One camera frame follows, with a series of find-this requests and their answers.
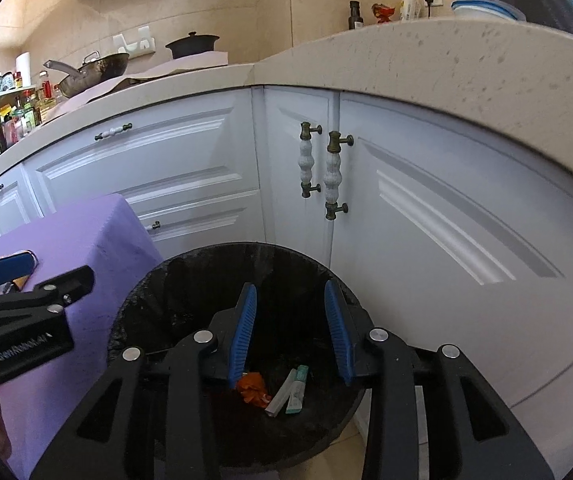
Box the purple tablecloth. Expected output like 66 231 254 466
0 194 164 480

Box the red ornament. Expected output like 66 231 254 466
371 2 397 25

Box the black lidded pot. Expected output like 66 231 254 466
165 31 220 60

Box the narrow white cabinet door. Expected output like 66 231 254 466
263 85 338 267

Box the beige cardboard sheet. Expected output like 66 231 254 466
54 51 230 111

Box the white brass drawer handle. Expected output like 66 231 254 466
94 123 133 142

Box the wide white cabinet door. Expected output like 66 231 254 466
334 91 573 411

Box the black round bin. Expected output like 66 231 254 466
107 242 370 471

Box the small white cabinet door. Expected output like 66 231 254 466
0 165 47 241

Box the tall white drawer front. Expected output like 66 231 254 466
22 89 260 211

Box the green white sachet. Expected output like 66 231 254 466
285 364 310 415

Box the white paper towel roll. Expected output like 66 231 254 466
15 51 34 88

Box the spice rack with bottles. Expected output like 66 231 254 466
0 65 64 171

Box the white brass door handle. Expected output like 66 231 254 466
300 121 323 199
324 131 355 221

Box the dark metal wok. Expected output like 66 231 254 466
43 51 131 99

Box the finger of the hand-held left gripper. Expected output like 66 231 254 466
0 251 38 297
0 265 94 333

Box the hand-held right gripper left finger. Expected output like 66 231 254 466
29 282 258 480

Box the low white drawer front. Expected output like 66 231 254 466
134 190 267 261

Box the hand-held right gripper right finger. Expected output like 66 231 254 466
323 279 555 480

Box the orange crumpled wrapper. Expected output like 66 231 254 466
236 372 271 407

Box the white bowl with blue rim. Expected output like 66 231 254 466
451 0 527 22

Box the white wall hook rack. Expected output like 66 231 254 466
112 25 156 57

